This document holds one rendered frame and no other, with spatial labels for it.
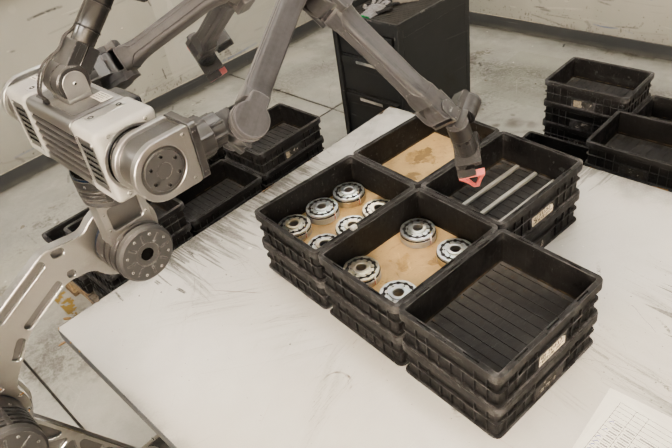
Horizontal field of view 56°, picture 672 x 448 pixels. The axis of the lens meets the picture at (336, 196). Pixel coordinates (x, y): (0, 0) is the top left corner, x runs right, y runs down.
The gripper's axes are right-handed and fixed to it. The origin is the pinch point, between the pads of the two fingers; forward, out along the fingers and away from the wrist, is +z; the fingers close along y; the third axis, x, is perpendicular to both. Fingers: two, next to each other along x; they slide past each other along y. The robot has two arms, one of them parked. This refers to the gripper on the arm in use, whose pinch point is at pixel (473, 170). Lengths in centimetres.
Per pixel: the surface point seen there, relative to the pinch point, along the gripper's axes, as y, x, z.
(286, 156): -84, -90, 62
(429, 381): 50, -20, 13
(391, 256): 13.1, -27.9, 13.0
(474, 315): 36.1, -6.8, 11.4
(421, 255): 13.6, -19.7, 14.9
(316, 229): -1, -51, 12
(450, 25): -164, -10, 81
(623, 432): 64, 21, 23
